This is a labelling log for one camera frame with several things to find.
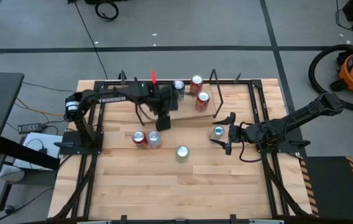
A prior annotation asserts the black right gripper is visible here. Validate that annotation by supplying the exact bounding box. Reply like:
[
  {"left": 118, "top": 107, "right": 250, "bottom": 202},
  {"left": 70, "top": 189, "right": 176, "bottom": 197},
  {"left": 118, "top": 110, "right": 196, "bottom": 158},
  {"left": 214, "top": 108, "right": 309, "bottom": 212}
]
[{"left": 209, "top": 112, "right": 250, "bottom": 156}]

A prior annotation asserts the tall slim silver can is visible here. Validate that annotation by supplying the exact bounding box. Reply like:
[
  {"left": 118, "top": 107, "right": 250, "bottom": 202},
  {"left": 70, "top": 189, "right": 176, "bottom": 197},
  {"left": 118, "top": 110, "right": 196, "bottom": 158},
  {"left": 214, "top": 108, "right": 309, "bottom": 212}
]
[{"left": 210, "top": 124, "right": 226, "bottom": 141}]

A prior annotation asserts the green Sprite can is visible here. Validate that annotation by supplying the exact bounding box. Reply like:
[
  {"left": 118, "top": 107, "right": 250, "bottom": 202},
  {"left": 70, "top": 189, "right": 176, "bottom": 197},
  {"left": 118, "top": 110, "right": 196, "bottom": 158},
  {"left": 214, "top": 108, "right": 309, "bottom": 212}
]
[{"left": 173, "top": 80, "right": 186, "bottom": 101}]

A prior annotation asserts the red Fanta soda can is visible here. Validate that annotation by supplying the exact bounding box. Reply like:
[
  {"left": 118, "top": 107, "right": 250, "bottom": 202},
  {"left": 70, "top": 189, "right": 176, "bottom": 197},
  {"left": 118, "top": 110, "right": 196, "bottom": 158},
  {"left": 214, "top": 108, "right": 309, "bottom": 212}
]
[
  {"left": 190, "top": 74, "right": 204, "bottom": 96},
  {"left": 195, "top": 91, "right": 211, "bottom": 113}
]

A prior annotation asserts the white and pink can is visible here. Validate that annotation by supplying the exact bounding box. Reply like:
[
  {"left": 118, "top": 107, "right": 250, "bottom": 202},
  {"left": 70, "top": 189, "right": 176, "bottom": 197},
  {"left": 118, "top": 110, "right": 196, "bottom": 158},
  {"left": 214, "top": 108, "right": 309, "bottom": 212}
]
[{"left": 147, "top": 130, "right": 162, "bottom": 149}]

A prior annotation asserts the dark red cola can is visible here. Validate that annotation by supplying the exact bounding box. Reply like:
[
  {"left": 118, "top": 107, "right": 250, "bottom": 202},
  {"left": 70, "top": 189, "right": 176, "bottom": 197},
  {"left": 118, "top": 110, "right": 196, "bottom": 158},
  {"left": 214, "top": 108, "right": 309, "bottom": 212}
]
[{"left": 132, "top": 130, "right": 148, "bottom": 149}]

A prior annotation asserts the light green can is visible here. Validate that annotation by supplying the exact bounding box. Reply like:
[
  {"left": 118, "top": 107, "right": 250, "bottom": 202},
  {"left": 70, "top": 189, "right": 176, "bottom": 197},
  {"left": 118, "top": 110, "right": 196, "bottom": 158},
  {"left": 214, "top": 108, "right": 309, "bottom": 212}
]
[{"left": 175, "top": 145, "right": 190, "bottom": 164}]

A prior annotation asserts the hazard-striped black mat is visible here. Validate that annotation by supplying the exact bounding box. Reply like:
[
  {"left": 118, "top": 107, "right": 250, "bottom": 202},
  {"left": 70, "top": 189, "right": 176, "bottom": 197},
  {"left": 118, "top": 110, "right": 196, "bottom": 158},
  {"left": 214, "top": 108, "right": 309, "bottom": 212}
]
[{"left": 299, "top": 155, "right": 353, "bottom": 222}]

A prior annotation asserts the black power adapter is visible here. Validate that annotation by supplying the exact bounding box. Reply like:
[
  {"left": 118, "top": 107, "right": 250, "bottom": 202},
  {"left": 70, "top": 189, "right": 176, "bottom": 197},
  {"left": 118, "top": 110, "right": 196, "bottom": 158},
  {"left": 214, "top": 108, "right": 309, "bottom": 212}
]
[{"left": 17, "top": 123, "right": 43, "bottom": 134}]

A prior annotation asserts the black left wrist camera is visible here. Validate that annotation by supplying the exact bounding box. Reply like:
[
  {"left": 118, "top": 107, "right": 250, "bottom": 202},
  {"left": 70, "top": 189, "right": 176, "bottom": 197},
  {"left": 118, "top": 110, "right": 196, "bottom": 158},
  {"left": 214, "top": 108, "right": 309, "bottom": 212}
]
[{"left": 155, "top": 113, "right": 172, "bottom": 132}]

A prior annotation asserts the black wire frame rack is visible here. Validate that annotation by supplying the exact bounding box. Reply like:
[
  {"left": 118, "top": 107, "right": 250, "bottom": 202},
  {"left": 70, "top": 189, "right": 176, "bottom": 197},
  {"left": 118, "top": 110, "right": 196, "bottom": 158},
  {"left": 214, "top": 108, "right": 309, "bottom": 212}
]
[{"left": 132, "top": 68, "right": 225, "bottom": 127}]

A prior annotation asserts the black table frame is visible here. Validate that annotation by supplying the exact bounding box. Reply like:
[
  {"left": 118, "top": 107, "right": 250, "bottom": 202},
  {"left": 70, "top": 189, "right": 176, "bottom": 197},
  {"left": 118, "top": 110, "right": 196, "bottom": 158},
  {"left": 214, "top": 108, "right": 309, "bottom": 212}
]
[{"left": 52, "top": 79, "right": 320, "bottom": 224}]

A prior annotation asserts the thin black floor cable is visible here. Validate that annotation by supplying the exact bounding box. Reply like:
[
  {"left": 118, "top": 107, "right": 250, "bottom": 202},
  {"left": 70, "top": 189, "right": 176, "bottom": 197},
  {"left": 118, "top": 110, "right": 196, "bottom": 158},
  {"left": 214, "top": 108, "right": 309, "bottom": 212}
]
[{"left": 67, "top": 0, "right": 109, "bottom": 80}]

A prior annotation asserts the coiled black cable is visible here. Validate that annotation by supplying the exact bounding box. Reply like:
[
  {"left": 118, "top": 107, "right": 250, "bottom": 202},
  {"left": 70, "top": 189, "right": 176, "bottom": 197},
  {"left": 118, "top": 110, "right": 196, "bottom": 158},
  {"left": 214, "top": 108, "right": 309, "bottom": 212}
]
[{"left": 94, "top": 0, "right": 120, "bottom": 22}]

